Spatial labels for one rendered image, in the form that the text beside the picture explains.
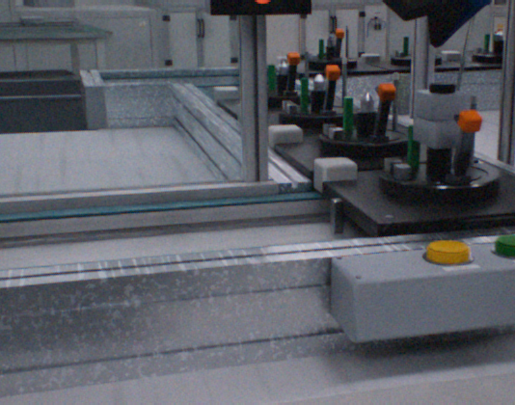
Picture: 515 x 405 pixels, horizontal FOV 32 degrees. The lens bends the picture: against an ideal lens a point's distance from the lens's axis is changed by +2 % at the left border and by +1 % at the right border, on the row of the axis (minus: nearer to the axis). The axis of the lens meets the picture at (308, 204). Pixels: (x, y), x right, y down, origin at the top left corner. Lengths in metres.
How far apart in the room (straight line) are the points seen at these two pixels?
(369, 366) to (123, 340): 0.23
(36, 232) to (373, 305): 0.44
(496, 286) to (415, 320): 0.08
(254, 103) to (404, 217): 0.29
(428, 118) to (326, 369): 0.33
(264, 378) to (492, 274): 0.23
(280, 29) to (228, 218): 9.30
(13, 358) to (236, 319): 0.20
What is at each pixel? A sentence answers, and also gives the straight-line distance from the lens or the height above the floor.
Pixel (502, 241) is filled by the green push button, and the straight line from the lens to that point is 0.86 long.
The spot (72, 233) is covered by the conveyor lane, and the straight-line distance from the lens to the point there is 1.07.
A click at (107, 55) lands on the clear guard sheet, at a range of 1.09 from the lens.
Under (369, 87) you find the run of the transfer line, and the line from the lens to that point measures 2.26.
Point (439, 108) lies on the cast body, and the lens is 1.01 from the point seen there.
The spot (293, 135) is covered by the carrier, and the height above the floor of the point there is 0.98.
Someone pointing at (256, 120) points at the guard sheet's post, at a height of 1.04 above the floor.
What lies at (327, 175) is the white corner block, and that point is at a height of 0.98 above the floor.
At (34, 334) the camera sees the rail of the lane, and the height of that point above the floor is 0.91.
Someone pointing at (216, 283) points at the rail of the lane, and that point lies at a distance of 0.81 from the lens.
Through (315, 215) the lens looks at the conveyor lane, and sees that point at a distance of 1.11.
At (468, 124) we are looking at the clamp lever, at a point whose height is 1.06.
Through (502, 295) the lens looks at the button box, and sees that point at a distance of 0.83.
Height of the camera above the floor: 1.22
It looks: 15 degrees down
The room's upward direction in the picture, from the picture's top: straight up
